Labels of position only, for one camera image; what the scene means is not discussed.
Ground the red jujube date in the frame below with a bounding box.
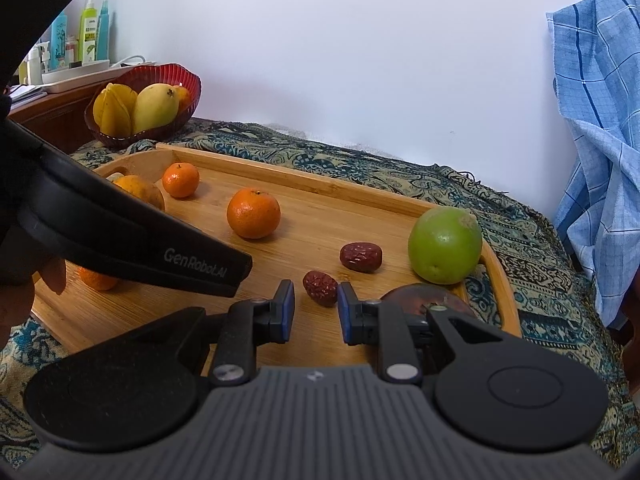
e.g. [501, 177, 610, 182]
[303, 270, 338, 308]
[340, 242, 383, 273]

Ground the dark purple tomato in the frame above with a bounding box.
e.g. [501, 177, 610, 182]
[380, 283, 477, 318]

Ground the large brownish orange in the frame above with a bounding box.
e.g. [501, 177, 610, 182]
[113, 174, 165, 211]

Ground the small mandarin orange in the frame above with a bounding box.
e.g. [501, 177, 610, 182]
[162, 162, 200, 200]

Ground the green apple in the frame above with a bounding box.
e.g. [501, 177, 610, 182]
[408, 206, 483, 285]

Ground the left hand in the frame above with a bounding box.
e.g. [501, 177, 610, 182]
[1, 224, 66, 348]

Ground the wooden bamboo tray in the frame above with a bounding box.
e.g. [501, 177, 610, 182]
[30, 142, 523, 366]

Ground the yellow starfruit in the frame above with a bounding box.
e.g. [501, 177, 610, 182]
[92, 82, 138, 139]

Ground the yellow mango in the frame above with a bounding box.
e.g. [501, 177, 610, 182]
[132, 84, 179, 134]

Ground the orange in bowl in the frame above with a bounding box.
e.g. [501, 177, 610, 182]
[172, 86, 192, 115]

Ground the white small bottle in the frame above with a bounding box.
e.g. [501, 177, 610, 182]
[27, 44, 42, 86]

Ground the red fruit bowl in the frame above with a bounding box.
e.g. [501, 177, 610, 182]
[85, 63, 202, 150]

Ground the patterned teal beige cloth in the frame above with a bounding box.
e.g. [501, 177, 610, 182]
[1, 119, 639, 469]

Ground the green lotion bottle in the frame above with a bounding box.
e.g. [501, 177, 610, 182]
[78, 0, 98, 65]

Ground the blue plaid cloth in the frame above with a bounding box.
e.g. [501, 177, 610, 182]
[547, 0, 639, 325]

